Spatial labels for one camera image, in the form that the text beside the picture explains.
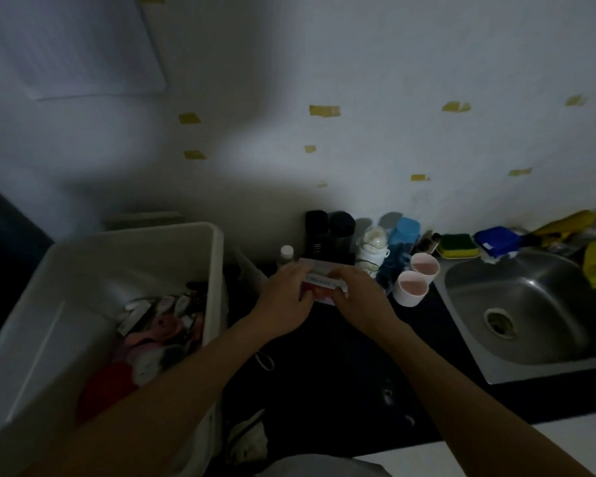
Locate person's left hand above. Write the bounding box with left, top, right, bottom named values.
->
left=250, top=262, right=324, bottom=339

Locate person's right hand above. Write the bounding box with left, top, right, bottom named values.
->
left=327, top=265, right=403, bottom=339

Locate zip pouch red label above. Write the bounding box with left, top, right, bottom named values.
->
left=297, top=258, right=350, bottom=307

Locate white cup pink inside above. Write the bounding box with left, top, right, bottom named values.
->
left=393, top=270, right=430, bottom=309
left=409, top=252, right=442, bottom=286

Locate cream plush covered bottle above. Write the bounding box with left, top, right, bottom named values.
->
left=355, top=225, right=391, bottom=279

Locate blue plastic bottle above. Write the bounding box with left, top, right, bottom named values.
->
left=377, top=217, right=422, bottom=289

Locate pink hairbrush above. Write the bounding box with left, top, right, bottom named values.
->
left=124, top=315, right=182, bottom=348

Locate cream umbrella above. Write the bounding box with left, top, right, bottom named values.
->
left=226, top=409, right=269, bottom=465

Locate clear cotton swab box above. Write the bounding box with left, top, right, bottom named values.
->
left=131, top=344, right=187, bottom=386

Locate orange red round jar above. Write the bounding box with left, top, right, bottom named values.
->
left=77, top=361, right=140, bottom=425

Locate white plastic storage bin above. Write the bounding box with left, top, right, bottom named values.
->
left=0, top=222, right=225, bottom=477

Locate person's left forearm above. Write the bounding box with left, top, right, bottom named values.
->
left=25, top=317, right=279, bottom=477

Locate person's right forearm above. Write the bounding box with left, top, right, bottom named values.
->
left=377, top=322, right=596, bottom=477

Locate person's grey shirt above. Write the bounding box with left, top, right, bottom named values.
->
left=256, top=454, right=393, bottom=477

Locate black table countertop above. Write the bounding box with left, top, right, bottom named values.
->
left=218, top=258, right=596, bottom=462

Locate yellow green sponge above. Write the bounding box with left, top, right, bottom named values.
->
left=436, top=233, right=480, bottom=260

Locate white rag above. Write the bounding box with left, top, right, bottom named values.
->
left=481, top=250, right=520, bottom=265

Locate blue scouring pad pack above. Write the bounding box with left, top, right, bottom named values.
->
left=473, top=225, right=520, bottom=259

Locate steel sink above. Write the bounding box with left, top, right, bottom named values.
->
left=434, top=248, right=596, bottom=386

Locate metal faucet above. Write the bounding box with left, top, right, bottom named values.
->
left=519, top=228, right=587, bottom=249

